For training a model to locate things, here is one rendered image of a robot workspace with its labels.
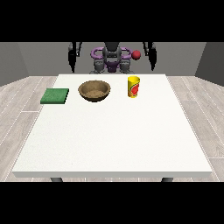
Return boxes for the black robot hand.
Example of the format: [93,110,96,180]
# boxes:
[67,42,83,74]
[142,42,158,72]

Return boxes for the small red ball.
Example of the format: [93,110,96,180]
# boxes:
[131,50,142,60]

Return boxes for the yellow cup with melon print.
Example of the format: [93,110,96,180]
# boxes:
[127,75,141,99]

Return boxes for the brown wooden bowl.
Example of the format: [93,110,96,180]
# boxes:
[78,80,112,103]

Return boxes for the green square pad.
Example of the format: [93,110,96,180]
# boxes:
[39,87,70,105]

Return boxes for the grey robot trunk purple rings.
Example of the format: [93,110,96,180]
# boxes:
[90,42,136,74]

